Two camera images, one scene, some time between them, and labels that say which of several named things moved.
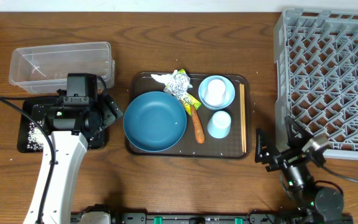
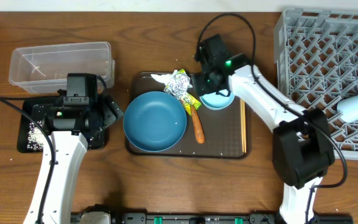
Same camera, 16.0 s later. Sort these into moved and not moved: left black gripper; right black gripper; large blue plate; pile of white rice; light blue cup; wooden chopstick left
Moved: light blue cup; right black gripper
Not moved: wooden chopstick left; left black gripper; large blue plate; pile of white rice
